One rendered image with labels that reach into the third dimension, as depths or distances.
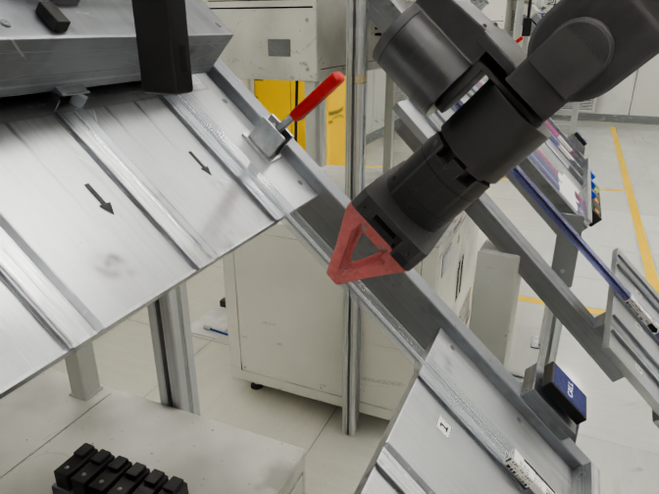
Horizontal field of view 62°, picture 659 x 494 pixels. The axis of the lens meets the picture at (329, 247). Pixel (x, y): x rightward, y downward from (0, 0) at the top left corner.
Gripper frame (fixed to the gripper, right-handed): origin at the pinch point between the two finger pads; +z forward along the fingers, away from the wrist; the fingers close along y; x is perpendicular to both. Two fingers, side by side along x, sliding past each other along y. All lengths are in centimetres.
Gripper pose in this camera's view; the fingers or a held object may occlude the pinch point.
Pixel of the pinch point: (341, 270)
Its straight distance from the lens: 47.2
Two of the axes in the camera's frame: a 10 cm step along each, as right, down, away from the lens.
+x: 6.8, 7.3, -0.3
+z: -6.1, 5.9, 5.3
